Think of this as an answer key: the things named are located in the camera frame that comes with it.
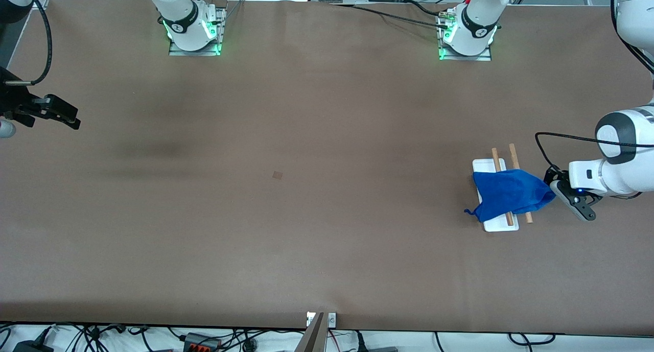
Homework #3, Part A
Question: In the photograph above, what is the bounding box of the black orange connector block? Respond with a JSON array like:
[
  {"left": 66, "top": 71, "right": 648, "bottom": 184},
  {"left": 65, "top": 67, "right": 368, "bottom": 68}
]
[{"left": 183, "top": 333, "right": 221, "bottom": 352}]

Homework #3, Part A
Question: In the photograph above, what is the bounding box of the black cable to arm base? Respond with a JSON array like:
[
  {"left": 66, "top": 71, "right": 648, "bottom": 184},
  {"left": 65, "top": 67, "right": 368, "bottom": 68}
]
[{"left": 331, "top": 3, "right": 451, "bottom": 30}]

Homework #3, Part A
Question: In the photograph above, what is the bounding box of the white mast bracket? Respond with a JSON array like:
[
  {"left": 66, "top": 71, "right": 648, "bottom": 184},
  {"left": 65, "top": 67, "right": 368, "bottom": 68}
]
[{"left": 306, "top": 312, "right": 337, "bottom": 327}]

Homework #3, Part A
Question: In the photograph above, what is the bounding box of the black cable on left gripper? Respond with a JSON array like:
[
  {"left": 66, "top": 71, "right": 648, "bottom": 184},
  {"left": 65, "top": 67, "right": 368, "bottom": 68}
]
[{"left": 535, "top": 132, "right": 654, "bottom": 178}]

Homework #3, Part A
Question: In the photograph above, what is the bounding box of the blue microfibre towel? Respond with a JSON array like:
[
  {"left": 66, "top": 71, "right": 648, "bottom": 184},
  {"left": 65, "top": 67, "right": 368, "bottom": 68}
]
[{"left": 464, "top": 169, "right": 556, "bottom": 223}]

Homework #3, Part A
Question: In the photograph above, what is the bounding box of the white rectangular plate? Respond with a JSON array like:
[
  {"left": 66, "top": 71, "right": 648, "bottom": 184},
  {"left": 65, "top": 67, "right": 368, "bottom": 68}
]
[{"left": 472, "top": 144, "right": 534, "bottom": 233}]

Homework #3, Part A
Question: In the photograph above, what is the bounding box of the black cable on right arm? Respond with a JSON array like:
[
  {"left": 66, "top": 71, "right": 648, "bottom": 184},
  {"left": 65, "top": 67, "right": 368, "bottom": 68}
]
[{"left": 20, "top": 0, "right": 53, "bottom": 86}]

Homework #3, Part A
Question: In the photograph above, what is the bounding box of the black power adapter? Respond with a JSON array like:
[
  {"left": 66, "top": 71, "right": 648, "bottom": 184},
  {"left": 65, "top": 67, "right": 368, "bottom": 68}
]
[{"left": 12, "top": 339, "right": 55, "bottom": 352}]

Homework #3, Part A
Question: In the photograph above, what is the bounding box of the grey metal camera mast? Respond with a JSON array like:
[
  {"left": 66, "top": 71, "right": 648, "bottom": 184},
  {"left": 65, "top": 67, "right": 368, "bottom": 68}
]
[{"left": 295, "top": 312, "right": 326, "bottom": 352}]

